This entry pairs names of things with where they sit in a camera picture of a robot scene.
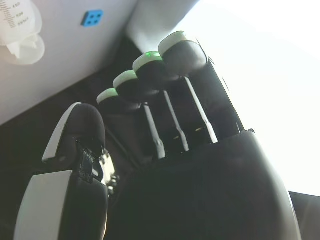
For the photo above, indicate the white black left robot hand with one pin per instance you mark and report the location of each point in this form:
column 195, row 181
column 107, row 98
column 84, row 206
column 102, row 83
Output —
column 200, row 187

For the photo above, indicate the large translucent white syringe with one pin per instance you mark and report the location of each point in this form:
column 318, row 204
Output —
column 17, row 25

